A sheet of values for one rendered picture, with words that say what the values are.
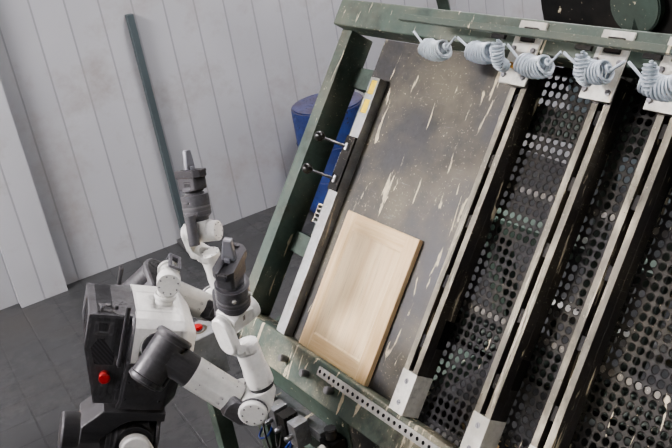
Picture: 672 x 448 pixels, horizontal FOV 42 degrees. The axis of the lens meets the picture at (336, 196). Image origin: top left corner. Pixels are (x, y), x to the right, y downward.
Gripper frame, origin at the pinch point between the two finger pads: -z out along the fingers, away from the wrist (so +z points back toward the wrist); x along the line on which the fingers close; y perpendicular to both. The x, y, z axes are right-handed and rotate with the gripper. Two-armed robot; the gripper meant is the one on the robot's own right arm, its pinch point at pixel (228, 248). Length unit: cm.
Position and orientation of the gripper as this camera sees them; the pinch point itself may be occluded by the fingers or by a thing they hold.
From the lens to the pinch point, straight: 214.2
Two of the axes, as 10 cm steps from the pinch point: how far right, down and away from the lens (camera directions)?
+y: 9.7, 1.5, -2.1
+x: 2.6, -5.8, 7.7
